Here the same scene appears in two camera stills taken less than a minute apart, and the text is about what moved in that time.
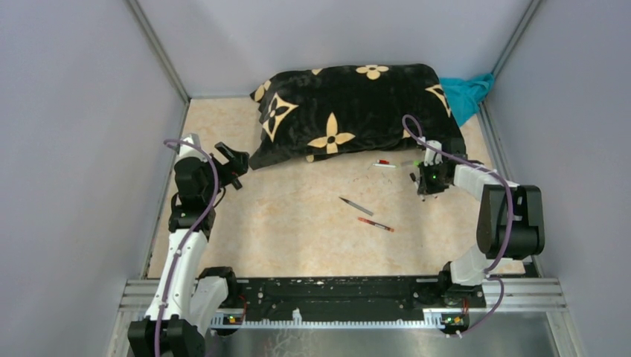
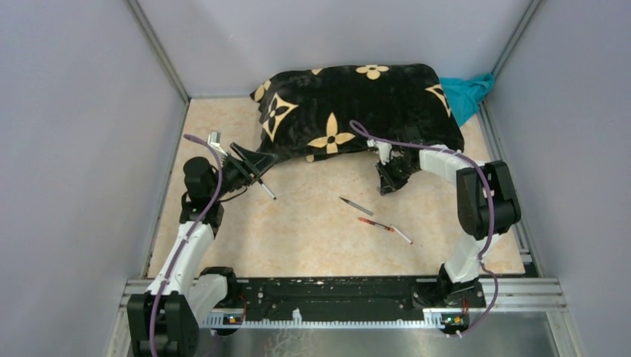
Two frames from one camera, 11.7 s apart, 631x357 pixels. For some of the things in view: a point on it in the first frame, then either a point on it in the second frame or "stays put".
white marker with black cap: x=414 y=179 -> x=267 y=190
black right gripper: x=425 y=187 -> x=388 y=184
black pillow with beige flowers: x=374 y=108 stays put
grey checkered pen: x=357 y=207 stays put
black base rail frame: x=409 y=301 stays put
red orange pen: x=375 y=224 stays put
